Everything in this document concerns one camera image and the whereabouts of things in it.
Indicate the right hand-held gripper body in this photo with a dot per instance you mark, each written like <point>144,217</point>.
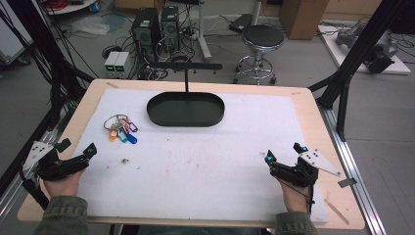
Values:
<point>305,173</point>

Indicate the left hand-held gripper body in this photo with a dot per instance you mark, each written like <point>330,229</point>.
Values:
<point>42,153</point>

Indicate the black key rack with tray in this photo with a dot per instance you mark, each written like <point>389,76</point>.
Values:
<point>186,111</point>

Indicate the person's right hand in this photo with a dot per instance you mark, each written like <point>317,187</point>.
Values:
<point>295,199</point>

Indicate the person's left hand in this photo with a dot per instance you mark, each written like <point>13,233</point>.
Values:
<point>63,187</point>

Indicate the grey tape piece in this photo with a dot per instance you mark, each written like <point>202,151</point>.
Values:
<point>346,182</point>

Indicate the thin wooden strip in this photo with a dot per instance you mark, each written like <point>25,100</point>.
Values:
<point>336,212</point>

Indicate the white foam mat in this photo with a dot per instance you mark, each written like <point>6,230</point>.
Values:
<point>202,169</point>

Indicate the white power supply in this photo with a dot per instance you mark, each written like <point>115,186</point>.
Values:
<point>111,63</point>
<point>122,63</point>

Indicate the black round stool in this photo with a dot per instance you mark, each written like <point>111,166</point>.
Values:
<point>262,37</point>

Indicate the clear plastic bag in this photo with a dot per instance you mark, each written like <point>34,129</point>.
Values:
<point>91,26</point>

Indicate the cardboard box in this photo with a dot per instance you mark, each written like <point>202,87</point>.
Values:
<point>303,18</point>

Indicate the black computer tower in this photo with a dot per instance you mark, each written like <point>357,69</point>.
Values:
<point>145,31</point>
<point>170,27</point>

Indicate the black flat device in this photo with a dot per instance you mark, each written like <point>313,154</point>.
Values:
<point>240,23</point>

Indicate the white desk leg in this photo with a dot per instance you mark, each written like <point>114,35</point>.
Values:
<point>204,36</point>

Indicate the aluminium rail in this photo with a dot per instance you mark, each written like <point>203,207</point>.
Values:
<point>352,169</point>
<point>13,192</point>

